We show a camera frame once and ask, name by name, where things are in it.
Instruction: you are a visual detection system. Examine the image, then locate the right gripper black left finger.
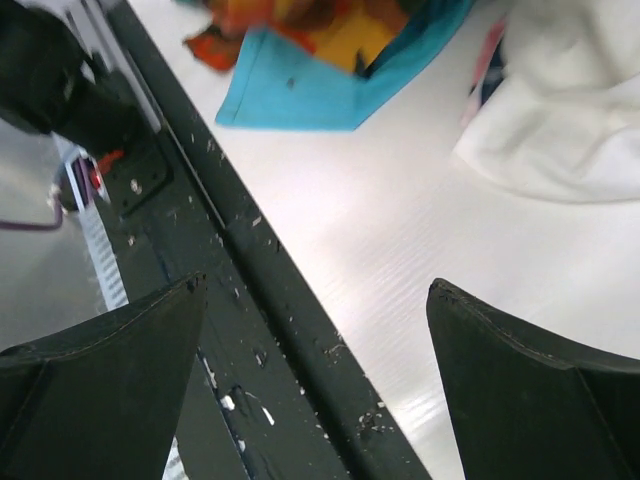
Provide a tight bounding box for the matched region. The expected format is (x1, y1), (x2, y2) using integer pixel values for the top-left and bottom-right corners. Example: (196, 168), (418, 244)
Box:
(1, 275), (206, 479)

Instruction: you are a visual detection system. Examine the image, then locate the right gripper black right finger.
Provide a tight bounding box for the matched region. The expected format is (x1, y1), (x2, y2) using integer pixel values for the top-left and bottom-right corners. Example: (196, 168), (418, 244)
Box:
(426, 279), (639, 479)

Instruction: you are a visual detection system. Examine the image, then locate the light blue cloth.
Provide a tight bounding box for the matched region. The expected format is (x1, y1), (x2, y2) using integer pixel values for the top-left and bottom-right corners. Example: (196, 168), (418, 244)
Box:
(215, 1), (472, 131)

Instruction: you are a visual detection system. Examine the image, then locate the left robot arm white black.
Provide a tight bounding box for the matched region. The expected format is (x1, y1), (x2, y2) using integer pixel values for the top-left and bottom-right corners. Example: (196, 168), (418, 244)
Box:
(1, 1), (149, 156)

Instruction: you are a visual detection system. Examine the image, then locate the white cloth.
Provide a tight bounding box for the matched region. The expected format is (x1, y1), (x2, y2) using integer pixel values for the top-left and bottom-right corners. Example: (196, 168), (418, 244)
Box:
(454, 1), (639, 204)

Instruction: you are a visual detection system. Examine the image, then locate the pink patterned cloth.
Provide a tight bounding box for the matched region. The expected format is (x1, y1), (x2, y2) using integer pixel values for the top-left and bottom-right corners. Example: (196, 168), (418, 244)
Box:
(461, 16), (506, 126)

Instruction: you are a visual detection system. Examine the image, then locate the orange red patterned cloth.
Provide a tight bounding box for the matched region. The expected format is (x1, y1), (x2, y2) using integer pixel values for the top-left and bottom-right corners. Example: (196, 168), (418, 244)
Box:
(183, 0), (423, 76)

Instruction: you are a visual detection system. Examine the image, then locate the black front mounting rail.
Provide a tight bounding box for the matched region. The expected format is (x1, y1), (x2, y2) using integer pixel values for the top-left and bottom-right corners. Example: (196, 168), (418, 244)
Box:
(100, 1), (428, 479)

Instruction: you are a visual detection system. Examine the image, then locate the white slotted cable duct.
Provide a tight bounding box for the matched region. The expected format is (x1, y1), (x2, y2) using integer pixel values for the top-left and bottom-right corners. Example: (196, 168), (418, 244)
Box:
(54, 134), (184, 480)

